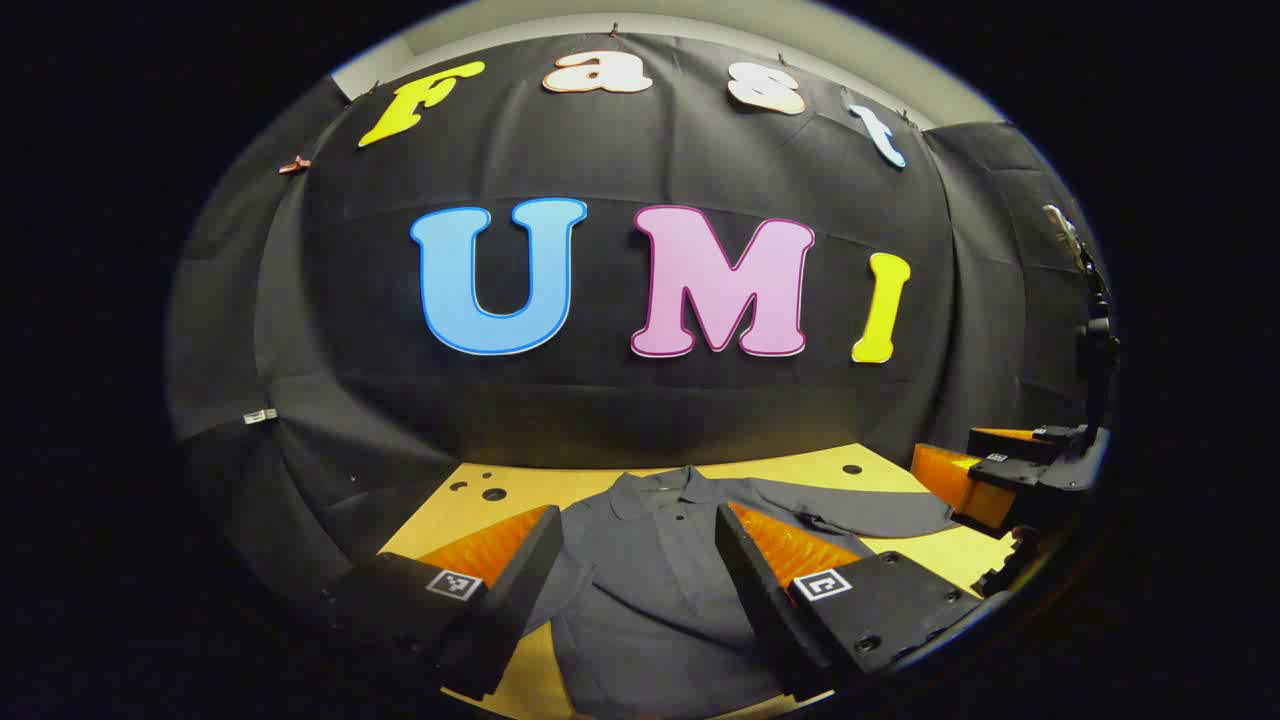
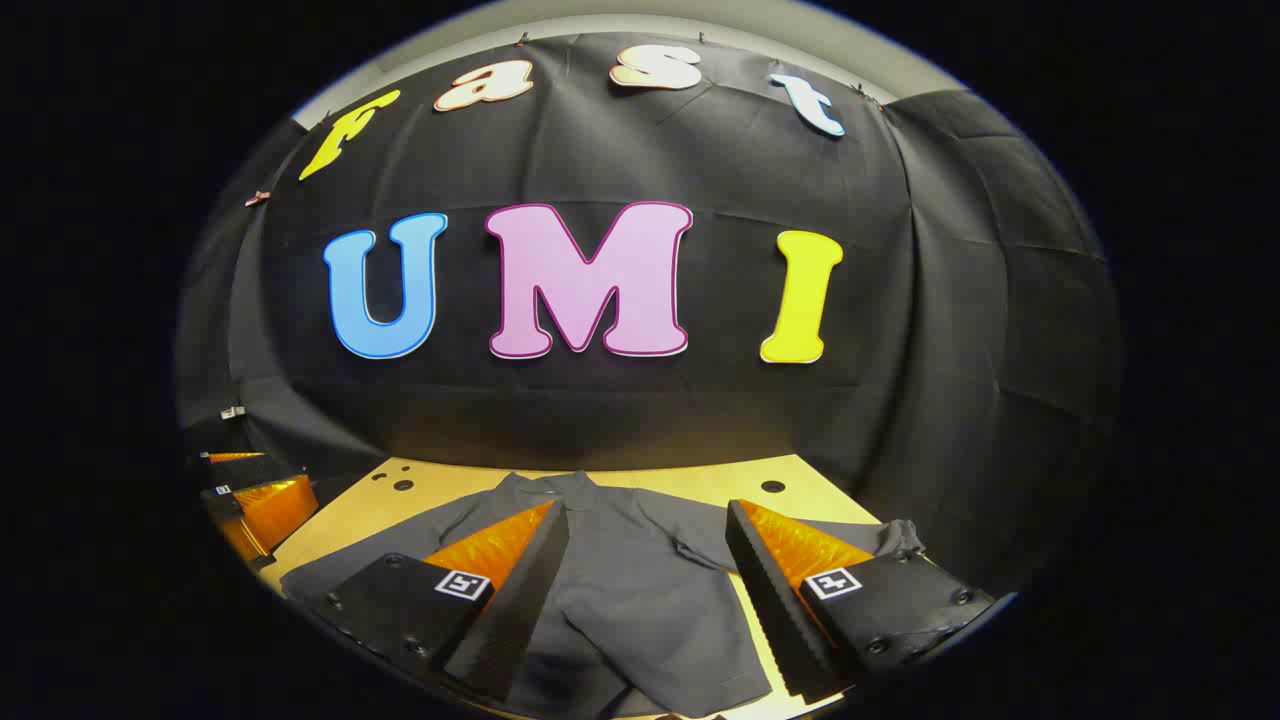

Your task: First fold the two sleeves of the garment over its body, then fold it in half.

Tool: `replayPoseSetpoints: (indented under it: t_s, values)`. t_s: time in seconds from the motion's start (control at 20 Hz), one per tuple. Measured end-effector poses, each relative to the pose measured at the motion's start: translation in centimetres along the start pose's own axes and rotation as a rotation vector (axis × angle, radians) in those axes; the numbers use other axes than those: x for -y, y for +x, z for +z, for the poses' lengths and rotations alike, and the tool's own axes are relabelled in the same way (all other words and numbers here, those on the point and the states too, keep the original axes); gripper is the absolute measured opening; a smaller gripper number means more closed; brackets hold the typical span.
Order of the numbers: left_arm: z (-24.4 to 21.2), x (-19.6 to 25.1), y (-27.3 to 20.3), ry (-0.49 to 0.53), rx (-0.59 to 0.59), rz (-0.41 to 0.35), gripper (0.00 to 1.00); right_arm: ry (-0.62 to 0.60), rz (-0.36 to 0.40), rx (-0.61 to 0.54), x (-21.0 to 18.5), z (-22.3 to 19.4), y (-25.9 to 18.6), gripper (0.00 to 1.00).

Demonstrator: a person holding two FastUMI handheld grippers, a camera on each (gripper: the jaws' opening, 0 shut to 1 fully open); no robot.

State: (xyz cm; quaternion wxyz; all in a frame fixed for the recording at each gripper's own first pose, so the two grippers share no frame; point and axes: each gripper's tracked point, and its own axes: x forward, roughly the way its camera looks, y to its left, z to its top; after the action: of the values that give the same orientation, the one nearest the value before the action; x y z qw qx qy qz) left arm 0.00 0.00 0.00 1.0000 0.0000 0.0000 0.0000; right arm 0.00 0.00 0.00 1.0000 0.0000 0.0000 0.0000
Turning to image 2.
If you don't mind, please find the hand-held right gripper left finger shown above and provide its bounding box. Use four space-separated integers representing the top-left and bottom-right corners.
305 500 571 703

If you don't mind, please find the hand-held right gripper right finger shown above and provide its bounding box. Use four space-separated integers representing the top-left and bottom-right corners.
725 498 997 703

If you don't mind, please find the grey collared shirt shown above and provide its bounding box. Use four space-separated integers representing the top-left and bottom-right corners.
280 470 927 719

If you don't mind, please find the black backdrop cloth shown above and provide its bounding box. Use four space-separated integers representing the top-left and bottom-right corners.
175 30 1123 601

